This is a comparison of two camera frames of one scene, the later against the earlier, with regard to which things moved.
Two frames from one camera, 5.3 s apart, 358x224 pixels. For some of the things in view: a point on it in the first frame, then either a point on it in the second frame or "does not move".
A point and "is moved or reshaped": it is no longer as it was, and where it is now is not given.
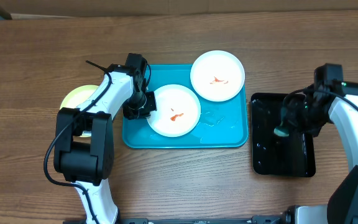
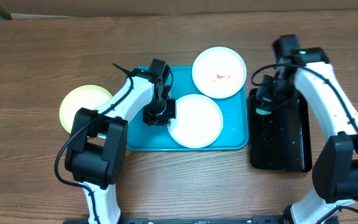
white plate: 178,111 is moved or reshaped
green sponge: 281,130 → 262,112
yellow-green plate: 76,96 does not move
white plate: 217,76 does not move
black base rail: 257,219 does not move
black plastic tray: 272,155 does not move
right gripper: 291,119 → 265,96
